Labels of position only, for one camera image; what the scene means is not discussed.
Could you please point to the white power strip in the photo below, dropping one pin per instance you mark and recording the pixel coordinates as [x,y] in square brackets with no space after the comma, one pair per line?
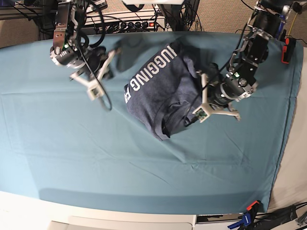
[135,26]

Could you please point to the orange black clamp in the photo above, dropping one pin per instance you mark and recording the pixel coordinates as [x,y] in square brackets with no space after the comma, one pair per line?
[288,50]

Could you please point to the white foam board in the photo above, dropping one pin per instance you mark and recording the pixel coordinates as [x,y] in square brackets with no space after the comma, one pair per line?
[135,222]

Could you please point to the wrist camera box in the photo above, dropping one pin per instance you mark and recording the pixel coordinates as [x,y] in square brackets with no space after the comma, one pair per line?
[200,114]
[95,93]

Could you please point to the teal table cloth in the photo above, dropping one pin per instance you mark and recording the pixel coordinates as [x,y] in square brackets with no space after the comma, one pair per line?
[59,146]

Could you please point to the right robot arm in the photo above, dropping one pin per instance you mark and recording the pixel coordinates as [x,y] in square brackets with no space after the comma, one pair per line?
[71,46]

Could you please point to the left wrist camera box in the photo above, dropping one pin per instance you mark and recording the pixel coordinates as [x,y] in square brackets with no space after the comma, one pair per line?
[200,114]

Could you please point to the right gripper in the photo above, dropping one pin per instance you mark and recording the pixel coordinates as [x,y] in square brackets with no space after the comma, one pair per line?
[95,68]

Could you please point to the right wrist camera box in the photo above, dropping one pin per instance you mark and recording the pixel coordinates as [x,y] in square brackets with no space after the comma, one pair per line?
[95,93]

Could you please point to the blue-grey T-shirt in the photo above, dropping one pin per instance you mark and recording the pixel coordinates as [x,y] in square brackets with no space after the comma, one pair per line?
[165,90]

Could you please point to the blue orange clamp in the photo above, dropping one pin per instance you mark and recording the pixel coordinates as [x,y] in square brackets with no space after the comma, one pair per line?
[247,218]

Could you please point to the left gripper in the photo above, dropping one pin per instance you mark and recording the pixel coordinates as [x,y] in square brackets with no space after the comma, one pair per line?
[216,97]

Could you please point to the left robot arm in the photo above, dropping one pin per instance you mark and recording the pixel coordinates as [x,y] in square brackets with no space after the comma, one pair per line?
[236,81]

